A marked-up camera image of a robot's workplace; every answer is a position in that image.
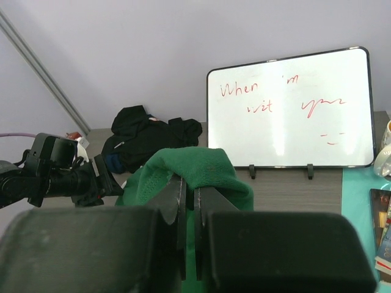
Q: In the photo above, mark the white mug orange inside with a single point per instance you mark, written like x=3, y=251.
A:
x=382, y=161

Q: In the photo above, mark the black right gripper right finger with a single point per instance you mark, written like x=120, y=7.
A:
x=252, y=251

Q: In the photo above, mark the green t-shirt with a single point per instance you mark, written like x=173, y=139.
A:
x=199, y=167

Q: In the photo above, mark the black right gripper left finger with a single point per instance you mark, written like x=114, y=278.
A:
x=107, y=249

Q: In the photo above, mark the Nineteen Eighty-Four book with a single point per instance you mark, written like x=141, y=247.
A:
x=382, y=256

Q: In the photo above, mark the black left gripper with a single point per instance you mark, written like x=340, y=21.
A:
x=53, y=168

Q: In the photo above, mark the teal plastic mat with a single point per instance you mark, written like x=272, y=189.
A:
x=356, y=206

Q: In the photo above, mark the black t-shirt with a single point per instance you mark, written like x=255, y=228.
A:
x=137, y=136

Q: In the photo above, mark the dark book under stack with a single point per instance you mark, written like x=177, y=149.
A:
x=380, y=200

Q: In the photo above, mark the white dry-erase board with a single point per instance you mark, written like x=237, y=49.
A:
x=314, y=109

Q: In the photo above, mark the white t-shirt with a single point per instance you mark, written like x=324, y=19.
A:
x=81, y=148

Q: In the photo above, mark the small red cube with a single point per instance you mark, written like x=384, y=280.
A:
x=74, y=135

